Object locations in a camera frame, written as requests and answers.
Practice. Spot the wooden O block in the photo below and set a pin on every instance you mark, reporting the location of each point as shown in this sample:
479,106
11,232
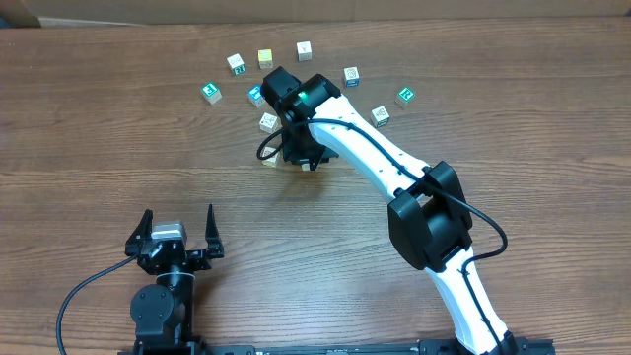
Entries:
269,123

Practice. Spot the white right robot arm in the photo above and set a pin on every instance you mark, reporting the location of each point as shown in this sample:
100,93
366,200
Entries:
428,217

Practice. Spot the blue F letter block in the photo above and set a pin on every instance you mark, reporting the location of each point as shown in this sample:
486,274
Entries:
255,97

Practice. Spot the plain wooden block far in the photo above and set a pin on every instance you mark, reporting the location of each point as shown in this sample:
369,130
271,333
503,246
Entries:
304,51

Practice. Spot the dark green R block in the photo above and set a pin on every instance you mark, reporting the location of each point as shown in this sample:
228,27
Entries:
236,64

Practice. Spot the green E letter block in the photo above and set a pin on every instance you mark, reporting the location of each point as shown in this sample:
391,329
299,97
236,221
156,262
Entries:
211,93

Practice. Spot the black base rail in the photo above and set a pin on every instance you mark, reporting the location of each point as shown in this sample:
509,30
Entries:
423,347

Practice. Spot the yellow side pineapple block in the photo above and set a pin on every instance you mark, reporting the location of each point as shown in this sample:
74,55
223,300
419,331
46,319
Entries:
271,156

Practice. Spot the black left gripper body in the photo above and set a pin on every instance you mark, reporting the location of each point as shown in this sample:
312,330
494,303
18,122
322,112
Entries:
195,258

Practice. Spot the wooden block green side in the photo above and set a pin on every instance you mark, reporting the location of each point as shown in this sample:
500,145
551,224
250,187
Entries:
379,116

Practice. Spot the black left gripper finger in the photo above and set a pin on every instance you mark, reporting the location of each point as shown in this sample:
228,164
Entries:
215,245
140,235

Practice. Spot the blue side wooden block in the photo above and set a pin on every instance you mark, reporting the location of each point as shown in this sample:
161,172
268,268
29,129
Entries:
351,76

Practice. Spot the cardboard back wall panel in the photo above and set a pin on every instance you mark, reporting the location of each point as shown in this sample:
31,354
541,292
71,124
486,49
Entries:
28,13

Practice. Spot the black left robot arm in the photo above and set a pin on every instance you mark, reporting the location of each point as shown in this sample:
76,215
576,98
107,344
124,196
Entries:
163,312

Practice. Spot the green R block right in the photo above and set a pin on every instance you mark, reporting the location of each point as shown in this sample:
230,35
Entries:
404,97

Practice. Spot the yellow top wooden block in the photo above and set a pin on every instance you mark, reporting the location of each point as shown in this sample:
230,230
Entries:
265,58

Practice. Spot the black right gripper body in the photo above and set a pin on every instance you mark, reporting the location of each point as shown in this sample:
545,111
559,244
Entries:
302,149

